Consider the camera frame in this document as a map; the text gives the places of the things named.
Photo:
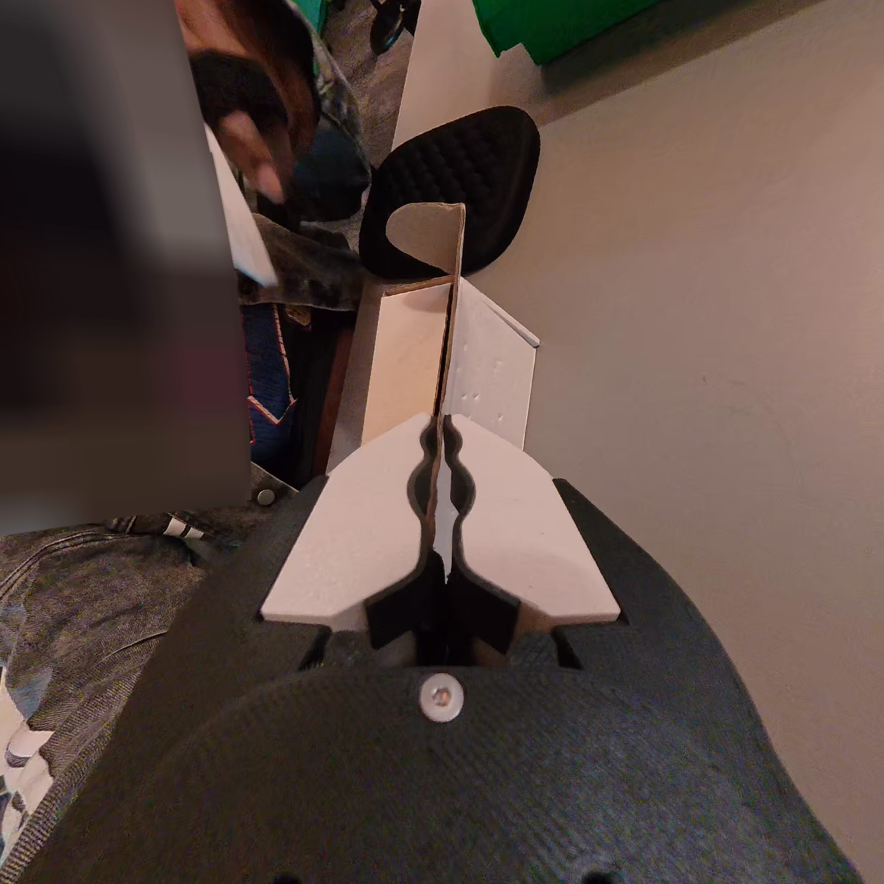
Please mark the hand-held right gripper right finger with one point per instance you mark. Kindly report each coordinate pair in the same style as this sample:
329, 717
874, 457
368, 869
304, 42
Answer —
539, 539

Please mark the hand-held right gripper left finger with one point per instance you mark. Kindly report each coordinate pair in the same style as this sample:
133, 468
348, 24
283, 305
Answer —
352, 525

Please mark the white cardboard box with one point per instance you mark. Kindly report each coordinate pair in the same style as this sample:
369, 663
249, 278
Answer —
490, 359

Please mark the person's left hand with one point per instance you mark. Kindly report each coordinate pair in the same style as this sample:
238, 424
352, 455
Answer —
255, 138

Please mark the large green plastic bin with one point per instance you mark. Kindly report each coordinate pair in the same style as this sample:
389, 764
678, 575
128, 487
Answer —
552, 27

